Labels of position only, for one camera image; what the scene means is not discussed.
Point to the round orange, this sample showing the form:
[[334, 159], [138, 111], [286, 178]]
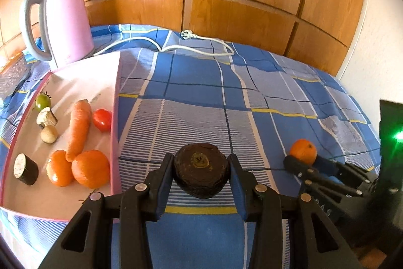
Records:
[[303, 151]]

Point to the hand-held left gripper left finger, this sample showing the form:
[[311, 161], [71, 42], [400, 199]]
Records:
[[163, 190]]

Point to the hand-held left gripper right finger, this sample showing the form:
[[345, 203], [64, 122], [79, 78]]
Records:
[[238, 190]]

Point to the green tomato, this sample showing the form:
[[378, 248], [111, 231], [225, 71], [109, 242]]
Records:
[[42, 102]]

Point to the blue plaid blanket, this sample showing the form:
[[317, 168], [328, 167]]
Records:
[[204, 105]]

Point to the carrot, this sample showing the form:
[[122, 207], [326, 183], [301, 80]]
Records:
[[78, 130]]

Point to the pink and white tray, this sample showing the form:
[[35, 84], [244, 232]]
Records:
[[63, 89]]

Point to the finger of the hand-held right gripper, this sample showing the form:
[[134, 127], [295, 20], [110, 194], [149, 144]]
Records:
[[326, 163], [299, 166]]

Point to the red tomato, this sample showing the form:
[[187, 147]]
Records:
[[102, 120]]

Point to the small brown potato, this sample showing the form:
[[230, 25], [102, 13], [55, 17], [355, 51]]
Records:
[[48, 135]]

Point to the pink electric kettle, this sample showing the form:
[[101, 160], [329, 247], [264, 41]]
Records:
[[66, 23]]

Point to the pale root chunk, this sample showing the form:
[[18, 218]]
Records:
[[45, 117]]

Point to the dark eggplant piece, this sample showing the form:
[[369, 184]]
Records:
[[26, 171]]

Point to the small oblong orange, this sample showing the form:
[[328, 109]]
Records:
[[59, 169]]

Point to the dark beetroot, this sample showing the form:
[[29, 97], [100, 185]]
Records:
[[201, 171]]

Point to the large orange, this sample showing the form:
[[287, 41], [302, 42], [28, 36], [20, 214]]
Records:
[[91, 169]]

